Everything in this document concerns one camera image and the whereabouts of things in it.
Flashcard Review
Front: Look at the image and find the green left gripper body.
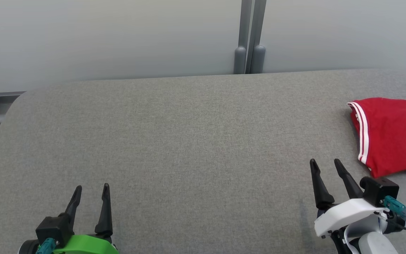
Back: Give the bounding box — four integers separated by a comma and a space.
53, 235, 119, 254

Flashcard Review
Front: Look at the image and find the red Bulls basketball jersey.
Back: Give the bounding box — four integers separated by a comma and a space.
347, 98, 406, 178

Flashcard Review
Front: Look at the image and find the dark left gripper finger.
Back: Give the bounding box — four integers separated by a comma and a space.
65, 185, 83, 234
94, 183, 113, 243

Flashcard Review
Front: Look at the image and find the grey partition post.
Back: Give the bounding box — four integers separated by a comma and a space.
247, 0, 267, 74
233, 0, 253, 74

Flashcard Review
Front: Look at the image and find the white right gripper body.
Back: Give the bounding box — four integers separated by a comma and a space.
314, 198, 387, 237

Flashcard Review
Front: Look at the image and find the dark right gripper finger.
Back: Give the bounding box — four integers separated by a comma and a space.
334, 159, 364, 200
310, 159, 335, 210

